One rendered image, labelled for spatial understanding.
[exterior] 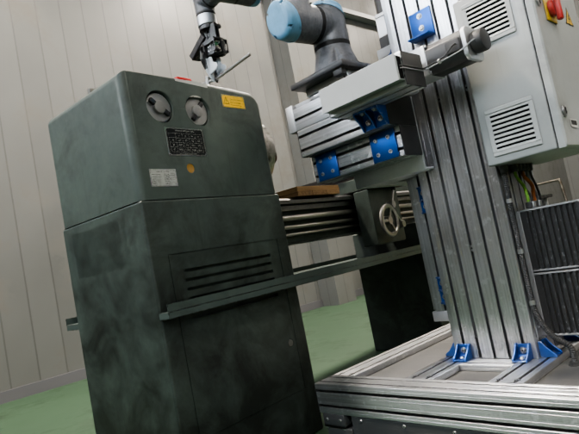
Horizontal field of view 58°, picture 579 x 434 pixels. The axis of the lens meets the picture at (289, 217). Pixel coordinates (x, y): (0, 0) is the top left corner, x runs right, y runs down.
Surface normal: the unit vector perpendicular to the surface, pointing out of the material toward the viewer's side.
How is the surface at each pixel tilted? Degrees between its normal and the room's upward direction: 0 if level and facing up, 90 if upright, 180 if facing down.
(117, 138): 90
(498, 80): 90
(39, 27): 90
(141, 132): 90
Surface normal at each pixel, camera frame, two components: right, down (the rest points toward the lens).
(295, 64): 0.67, -0.18
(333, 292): -0.72, 0.09
